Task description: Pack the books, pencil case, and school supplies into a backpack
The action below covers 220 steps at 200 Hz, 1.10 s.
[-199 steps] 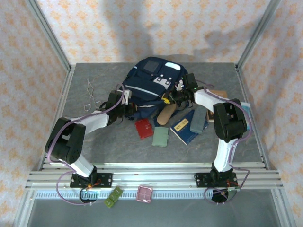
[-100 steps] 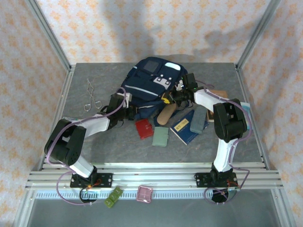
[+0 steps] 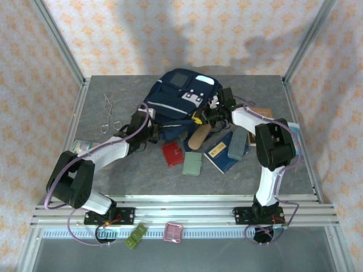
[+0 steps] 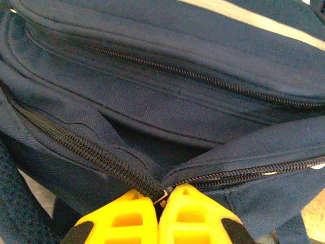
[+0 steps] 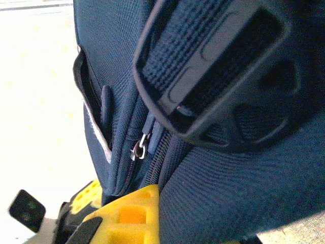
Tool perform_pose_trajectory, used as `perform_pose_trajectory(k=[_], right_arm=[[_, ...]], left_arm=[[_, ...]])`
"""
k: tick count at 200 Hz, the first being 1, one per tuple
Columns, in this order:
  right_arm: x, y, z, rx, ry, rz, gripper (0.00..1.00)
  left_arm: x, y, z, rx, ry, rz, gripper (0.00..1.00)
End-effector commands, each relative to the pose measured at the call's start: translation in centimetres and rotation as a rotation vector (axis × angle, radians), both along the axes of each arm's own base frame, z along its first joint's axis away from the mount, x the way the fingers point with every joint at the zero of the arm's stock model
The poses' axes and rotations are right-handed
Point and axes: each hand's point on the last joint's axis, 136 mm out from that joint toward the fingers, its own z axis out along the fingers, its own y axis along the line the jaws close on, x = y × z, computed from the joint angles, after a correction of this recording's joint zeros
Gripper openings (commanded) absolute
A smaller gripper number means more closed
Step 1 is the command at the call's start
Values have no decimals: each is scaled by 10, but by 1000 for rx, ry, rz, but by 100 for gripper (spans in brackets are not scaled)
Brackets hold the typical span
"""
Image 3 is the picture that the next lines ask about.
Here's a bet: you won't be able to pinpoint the metal wire tongs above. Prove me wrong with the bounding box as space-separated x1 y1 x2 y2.
101 93 123 134

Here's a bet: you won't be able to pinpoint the aluminium rail beam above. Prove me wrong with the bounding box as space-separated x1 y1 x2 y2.
30 194 340 228

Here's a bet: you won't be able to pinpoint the grey felt pencil case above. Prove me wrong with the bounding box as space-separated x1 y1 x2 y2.
227 130 247 160

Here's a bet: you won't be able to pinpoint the dark blue book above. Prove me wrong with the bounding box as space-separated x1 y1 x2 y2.
203 130 252 174

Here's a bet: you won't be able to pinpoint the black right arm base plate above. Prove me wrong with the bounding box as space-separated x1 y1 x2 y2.
232 206 285 226

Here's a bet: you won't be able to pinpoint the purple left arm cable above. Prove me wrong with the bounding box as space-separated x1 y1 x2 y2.
45 101 150 247

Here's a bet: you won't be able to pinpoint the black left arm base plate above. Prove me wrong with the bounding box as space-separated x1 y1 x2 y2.
83 207 136 226

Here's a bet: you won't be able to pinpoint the pink square box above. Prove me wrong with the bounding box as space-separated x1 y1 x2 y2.
163 222 184 244

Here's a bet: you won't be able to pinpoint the aluminium frame leg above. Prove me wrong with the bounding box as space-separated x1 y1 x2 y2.
324 226 351 272
15 226 43 272

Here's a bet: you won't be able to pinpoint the blue white wet wipes pack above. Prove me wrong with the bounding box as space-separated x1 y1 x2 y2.
288 122 303 156

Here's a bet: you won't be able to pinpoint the pale green snap wallet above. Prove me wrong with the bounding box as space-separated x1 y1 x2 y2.
181 151 204 177

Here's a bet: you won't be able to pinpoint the aluminium frame post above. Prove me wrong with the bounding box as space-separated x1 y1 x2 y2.
29 0 87 86
282 0 338 84

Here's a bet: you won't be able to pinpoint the grey slotted cable duct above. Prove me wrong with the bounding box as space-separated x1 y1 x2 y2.
42 228 281 239

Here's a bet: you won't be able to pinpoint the green white plastic packet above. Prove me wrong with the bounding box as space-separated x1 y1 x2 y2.
72 139 100 156

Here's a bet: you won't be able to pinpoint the navy blue backpack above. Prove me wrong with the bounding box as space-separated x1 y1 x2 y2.
132 68 231 151

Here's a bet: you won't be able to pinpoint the tan pencil case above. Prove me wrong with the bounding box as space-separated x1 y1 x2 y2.
188 124 212 151

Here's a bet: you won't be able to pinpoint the aluminium table side rail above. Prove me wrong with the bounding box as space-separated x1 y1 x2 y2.
47 78 91 205
281 76 324 204

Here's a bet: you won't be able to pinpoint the red snap wallet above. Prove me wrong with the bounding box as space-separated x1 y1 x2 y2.
161 141 184 168

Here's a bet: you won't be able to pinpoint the olive green plastic block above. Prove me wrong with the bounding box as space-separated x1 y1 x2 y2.
124 223 148 250

